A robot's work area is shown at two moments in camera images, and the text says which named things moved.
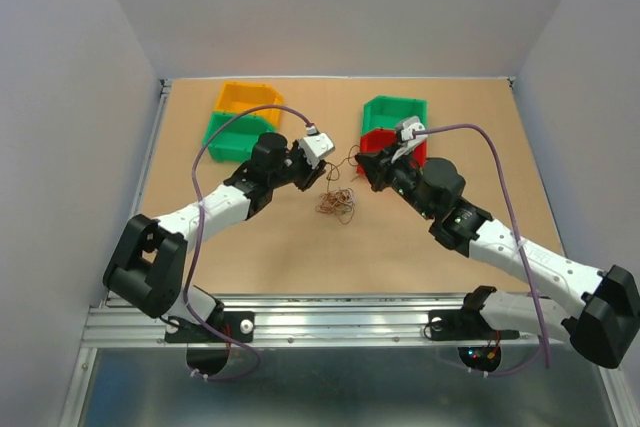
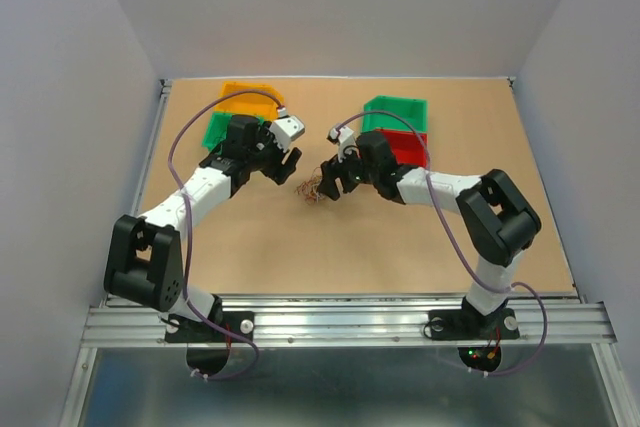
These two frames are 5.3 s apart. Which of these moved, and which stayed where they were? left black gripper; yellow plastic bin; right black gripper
Moved: right black gripper; left black gripper
Stayed: yellow plastic bin
